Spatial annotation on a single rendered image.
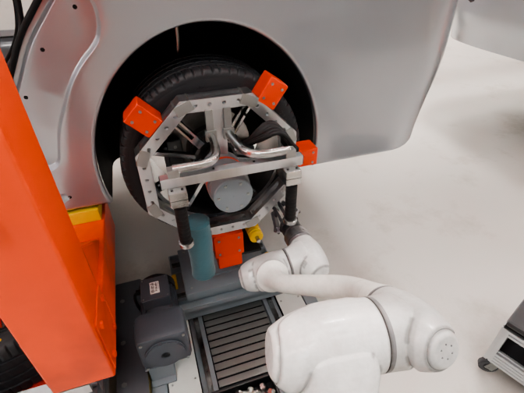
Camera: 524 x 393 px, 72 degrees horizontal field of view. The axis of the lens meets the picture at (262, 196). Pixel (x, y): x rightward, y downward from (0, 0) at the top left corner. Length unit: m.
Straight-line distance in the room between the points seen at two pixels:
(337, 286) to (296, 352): 0.35
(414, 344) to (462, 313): 1.45
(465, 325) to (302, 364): 1.52
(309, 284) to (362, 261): 1.22
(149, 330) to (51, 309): 0.50
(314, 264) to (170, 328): 0.56
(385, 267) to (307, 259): 1.06
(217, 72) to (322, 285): 0.72
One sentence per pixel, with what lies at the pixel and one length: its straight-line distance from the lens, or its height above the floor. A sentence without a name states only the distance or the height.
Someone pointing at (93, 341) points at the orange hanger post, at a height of 0.70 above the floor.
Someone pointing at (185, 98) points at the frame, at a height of 1.12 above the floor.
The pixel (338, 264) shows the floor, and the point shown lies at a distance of 2.12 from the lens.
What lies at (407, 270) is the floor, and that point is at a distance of 2.20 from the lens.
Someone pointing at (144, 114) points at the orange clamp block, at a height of 1.10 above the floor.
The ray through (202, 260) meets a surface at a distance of 1.30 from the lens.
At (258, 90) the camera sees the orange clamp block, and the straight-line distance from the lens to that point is 1.20.
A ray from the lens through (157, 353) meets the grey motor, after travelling 1.41.
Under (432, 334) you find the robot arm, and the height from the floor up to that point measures 0.99.
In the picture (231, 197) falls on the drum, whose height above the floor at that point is 0.85.
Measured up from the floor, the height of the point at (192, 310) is 0.15.
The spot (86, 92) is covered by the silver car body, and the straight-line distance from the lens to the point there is 1.21.
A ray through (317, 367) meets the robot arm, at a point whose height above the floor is 0.97.
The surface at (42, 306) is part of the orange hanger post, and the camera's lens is 0.95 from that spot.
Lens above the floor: 1.51
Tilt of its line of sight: 36 degrees down
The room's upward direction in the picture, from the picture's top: 1 degrees counter-clockwise
